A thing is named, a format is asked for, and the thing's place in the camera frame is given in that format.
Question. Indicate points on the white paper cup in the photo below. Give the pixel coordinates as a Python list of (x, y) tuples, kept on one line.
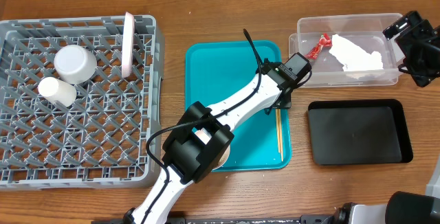
[(55, 90)]

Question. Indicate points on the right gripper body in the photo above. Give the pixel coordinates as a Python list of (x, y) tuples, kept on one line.
[(397, 27)]

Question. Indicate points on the clear plastic waste bin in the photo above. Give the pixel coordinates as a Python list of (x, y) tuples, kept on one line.
[(363, 30)]

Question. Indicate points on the white tissue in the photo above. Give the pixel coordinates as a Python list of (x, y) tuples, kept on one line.
[(353, 57)]

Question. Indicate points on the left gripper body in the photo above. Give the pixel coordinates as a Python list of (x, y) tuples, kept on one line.
[(286, 102)]

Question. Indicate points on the large white plate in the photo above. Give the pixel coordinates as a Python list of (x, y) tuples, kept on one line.
[(127, 45)]

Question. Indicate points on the wooden chopstick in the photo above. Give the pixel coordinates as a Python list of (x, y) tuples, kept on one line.
[(278, 129), (281, 155)]

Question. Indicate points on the small white dish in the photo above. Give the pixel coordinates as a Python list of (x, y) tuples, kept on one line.
[(225, 158)]

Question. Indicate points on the black rectangular tray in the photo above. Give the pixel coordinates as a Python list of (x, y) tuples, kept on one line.
[(350, 132)]

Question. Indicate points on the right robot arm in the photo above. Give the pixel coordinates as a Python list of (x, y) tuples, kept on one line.
[(404, 207)]

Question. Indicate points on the red snack wrapper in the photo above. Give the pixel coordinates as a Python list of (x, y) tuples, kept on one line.
[(324, 42)]

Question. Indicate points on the teal plastic serving tray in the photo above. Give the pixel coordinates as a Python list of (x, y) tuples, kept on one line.
[(213, 72)]

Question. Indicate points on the grey plastic dishwasher rack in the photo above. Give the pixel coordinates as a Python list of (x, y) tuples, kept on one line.
[(102, 139)]

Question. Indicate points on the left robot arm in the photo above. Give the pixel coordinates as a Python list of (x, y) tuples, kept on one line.
[(196, 144)]

